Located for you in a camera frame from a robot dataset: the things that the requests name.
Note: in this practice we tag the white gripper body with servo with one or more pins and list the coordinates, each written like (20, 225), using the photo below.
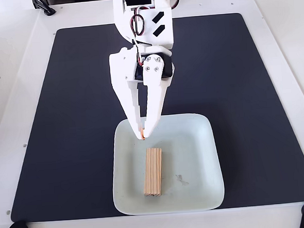
(120, 67)

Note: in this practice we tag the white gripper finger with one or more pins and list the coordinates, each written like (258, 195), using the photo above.
(155, 98)
(131, 107)

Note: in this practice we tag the wooden block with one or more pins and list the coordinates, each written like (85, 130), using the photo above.
(153, 173)

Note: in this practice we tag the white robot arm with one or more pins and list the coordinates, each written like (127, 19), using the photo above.
(121, 20)

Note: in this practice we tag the white square plate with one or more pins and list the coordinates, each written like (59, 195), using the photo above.
(190, 155)

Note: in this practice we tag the black table mat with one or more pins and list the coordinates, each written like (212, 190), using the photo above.
(77, 123)

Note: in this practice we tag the black table clamp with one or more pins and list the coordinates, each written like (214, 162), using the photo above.
(43, 5)

